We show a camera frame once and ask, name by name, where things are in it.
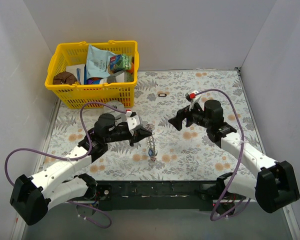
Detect silver disc keyring organiser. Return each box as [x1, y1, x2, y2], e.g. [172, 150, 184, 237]
[146, 123, 158, 162]

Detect small black carabiner clip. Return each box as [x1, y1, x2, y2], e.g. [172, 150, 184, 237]
[158, 93, 167, 98]

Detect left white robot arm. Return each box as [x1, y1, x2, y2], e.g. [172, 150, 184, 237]
[9, 111, 152, 226]

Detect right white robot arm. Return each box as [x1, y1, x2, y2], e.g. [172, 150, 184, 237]
[168, 100, 300, 213]

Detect blue key tag with key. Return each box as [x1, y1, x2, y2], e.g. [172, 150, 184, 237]
[148, 149, 153, 157]

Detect floral patterned table mat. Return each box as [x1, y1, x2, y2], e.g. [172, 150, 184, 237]
[38, 70, 271, 182]

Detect yellow plastic basket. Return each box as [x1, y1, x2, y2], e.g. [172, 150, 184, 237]
[44, 40, 139, 109]

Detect orange item in basket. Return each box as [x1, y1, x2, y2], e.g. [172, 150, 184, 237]
[127, 62, 135, 74]

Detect light blue chips bag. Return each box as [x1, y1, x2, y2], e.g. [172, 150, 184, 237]
[86, 44, 116, 79]

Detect white blue paper box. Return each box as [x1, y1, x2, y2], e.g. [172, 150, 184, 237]
[65, 64, 87, 85]

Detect brown round pouch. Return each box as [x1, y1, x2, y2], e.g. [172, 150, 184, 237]
[53, 71, 77, 85]

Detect blue green carton box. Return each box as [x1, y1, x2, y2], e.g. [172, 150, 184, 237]
[109, 53, 133, 72]

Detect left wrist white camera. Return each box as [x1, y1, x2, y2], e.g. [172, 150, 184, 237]
[115, 109, 143, 131]

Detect wrist white camera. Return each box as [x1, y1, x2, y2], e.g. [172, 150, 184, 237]
[185, 90, 201, 111]
[115, 109, 143, 131]

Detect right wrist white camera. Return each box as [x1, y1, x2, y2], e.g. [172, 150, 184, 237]
[185, 90, 201, 111]

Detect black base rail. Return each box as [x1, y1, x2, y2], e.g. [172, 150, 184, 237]
[67, 174, 243, 211]

